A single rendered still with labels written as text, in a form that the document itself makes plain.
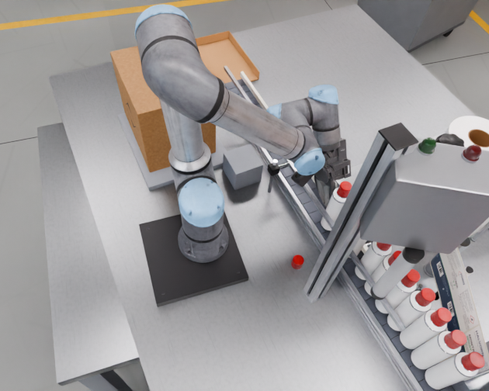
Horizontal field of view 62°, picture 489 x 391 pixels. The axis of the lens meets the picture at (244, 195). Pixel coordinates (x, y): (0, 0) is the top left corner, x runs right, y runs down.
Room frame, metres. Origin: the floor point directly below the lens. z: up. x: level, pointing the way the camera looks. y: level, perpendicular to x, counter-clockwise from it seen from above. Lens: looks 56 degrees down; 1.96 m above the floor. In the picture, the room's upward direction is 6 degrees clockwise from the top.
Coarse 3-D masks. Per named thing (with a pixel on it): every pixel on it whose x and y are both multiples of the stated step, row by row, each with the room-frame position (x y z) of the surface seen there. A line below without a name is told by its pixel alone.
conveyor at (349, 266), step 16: (240, 80) 1.29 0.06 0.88; (288, 176) 0.84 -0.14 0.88; (304, 192) 0.77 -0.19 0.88; (304, 208) 0.72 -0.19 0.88; (320, 224) 0.66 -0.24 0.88; (352, 272) 0.51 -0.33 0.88; (368, 304) 0.42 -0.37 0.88; (384, 320) 0.38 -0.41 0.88; (400, 352) 0.30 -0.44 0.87; (416, 368) 0.27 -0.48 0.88
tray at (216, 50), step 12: (204, 36) 1.55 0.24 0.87; (216, 36) 1.58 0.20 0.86; (228, 36) 1.61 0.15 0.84; (204, 48) 1.52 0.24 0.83; (216, 48) 1.53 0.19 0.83; (228, 48) 1.54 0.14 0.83; (240, 48) 1.51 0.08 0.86; (204, 60) 1.44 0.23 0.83; (216, 60) 1.45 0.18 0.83; (228, 60) 1.46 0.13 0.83; (240, 60) 1.47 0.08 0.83; (216, 72) 1.37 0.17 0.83; (240, 72) 1.39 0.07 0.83; (252, 72) 1.40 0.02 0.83
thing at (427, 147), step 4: (424, 140) 0.46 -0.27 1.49; (428, 140) 0.45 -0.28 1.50; (432, 140) 0.45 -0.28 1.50; (420, 144) 0.46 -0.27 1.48; (424, 144) 0.45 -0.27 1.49; (428, 144) 0.45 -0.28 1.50; (432, 144) 0.45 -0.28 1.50; (420, 148) 0.45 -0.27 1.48; (424, 148) 0.45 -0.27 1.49; (428, 148) 0.44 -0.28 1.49; (432, 148) 0.44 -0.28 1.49; (420, 152) 0.45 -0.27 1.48; (424, 152) 0.44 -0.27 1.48; (428, 152) 0.44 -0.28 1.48; (432, 152) 0.45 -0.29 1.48
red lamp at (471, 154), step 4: (468, 148) 0.45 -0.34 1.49; (472, 148) 0.45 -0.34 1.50; (476, 148) 0.45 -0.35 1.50; (480, 148) 0.45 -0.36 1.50; (464, 152) 0.45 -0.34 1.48; (468, 152) 0.45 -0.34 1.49; (472, 152) 0.44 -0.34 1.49; (476, 152) 0.44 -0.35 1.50; (480, 152) 0.44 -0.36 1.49; (464, 156) 0.45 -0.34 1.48; (468, 156) 0.44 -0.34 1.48; (472, 156) 0.44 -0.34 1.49; (476, 156) 0.44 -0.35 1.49; (464, 160) 0.44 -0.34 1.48; (468, 160) 0.44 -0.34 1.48; (472, 160) 0.44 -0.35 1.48; (476, 160) 0.44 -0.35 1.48
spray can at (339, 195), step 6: (342, 186) 0.66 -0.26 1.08; (348, 186) 0.66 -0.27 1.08; (336, 192) 0.67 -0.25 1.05; (342, 192) 0.65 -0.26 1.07; (348, 192) 0.65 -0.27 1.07; (336, 198) 0.65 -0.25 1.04; (342, 198) 0.65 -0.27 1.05; (330, 204) 0.66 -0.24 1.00; (336, 204) 0.64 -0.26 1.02; (342, 204) 0.64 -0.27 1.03; (330, 210) 0.65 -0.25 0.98; (336, 210) 0.64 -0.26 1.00; (330, 216) 0.64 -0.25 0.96; (336, 216) 0.64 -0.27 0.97; (324, 222) 0.65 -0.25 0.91; (324, 228) 0.64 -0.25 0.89; (330, 228) 0.64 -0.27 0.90
